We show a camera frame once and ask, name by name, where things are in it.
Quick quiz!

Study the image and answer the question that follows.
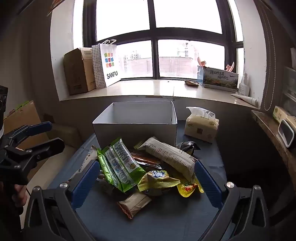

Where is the long white snack packet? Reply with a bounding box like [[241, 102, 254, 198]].
[[134, 137, 199, 183]]

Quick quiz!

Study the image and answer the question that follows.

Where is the reddish brown stick packet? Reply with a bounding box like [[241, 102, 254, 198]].
[[131, 152, 162, 167]]

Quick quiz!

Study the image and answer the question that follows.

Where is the black snack packet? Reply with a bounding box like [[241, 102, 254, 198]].
[[176, 141, 201, 156]]

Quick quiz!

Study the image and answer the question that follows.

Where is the brown cardboard box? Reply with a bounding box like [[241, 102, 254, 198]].
[[63, 47, 96, 95]]

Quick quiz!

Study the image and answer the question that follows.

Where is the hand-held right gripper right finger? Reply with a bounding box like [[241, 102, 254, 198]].
[[194, 160, 271, 241]]

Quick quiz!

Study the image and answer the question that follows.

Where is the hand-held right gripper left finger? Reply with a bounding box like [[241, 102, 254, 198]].
[[23, 160, 101, 241]]

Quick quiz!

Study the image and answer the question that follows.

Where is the person's left hand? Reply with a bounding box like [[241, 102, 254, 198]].
[[14, 184, 28, 207]]

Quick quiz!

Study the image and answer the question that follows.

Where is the yellow red-print snack packet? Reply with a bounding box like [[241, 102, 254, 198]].
[[177, 176, 204, 198]]

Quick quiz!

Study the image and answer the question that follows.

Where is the green snack packet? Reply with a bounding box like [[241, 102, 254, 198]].
[[97, 137, 147, 193]]

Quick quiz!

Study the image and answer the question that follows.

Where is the black window frame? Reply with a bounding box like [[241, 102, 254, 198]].
[[82, 0, 244, 80]]

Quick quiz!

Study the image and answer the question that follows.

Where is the white paper shopping bag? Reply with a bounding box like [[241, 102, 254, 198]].
[[92, 39, 121, 89]]

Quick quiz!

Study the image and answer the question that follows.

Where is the white tube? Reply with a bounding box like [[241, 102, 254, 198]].
[[231, 93, 258, 105]]

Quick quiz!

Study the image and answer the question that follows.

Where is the dark blue table cover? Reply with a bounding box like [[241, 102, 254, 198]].
[[47, 120, 228, 241]]

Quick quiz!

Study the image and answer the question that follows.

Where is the printed landscape carton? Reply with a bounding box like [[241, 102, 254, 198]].
[[197, 66, 239, 92]]

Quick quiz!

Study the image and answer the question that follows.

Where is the white pouch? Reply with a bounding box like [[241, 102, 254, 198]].
[[238, 73, 250, 96]]

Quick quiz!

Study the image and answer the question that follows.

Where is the brown snack packet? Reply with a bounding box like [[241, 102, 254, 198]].
[[117, 192, 152, 219]]

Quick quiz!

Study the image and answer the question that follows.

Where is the small yellow blue-print packet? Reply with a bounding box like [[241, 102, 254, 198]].
[[137, 170, 181, 192]]

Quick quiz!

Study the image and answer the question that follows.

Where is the white rectangular container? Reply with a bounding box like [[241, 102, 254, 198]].
[[277, 116, 296, 148]]

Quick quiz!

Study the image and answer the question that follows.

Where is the wooden shelf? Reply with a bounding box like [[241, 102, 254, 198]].
[[251, 110, 296, 186]]

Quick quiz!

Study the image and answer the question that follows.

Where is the white cardboard box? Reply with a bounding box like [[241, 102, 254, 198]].
[[92, 101, 178, 151]]

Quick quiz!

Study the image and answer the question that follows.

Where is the white black-print snack packet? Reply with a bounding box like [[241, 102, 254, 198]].
[[68, 146, 100, 183]]

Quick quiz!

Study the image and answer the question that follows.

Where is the tissue pack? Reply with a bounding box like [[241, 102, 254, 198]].
[[184, 107, 220, 143]]

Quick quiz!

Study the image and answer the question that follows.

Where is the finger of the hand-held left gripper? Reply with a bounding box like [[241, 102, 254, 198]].
[[6, 137, 65, 168], [5, 121, 53, 145]]

